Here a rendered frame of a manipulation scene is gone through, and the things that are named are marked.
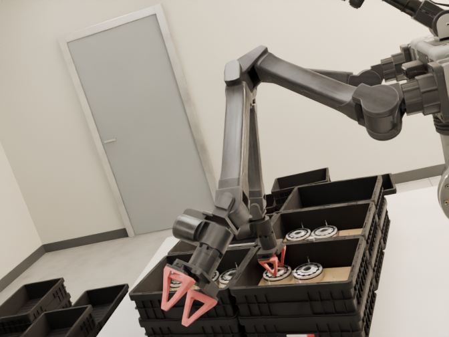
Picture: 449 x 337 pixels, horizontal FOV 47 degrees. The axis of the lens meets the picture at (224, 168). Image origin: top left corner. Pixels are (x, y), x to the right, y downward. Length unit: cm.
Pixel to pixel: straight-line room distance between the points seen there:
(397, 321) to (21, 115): 456
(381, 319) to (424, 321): 13
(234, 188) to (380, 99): 35
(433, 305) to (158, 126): 363
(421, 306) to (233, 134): 93
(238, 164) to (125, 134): 401
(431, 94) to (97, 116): 431
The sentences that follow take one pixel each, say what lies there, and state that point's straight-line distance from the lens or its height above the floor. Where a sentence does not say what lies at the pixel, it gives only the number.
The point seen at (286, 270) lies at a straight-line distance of 184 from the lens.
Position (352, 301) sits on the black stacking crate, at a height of 86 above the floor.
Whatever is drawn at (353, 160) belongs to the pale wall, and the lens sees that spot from 480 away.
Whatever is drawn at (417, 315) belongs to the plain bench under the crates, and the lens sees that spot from 178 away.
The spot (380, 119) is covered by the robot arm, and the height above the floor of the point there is 143.
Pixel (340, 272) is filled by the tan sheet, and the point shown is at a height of 83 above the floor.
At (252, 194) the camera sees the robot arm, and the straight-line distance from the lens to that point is 171.
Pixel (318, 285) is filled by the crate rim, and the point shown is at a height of 93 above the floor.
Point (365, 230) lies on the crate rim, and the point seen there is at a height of 93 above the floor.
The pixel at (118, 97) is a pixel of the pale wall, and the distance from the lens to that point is 505.
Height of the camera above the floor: 169
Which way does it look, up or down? 14 degrees down
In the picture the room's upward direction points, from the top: 17 degrees counter-clockwise
